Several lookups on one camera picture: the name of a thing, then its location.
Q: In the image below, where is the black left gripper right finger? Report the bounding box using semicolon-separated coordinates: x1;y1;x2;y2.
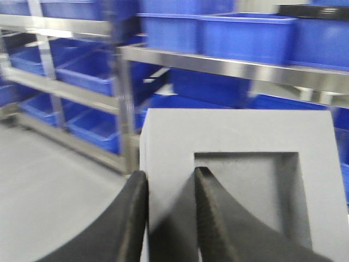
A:
194;166;329;261

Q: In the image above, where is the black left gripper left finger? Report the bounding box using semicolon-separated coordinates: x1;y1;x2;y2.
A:
41;171;148;261

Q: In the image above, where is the gray square foam base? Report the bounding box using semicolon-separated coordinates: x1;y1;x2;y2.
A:
140;109;348;261

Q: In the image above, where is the distant steel shelving rack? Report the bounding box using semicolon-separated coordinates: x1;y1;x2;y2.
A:
1;1;348;174

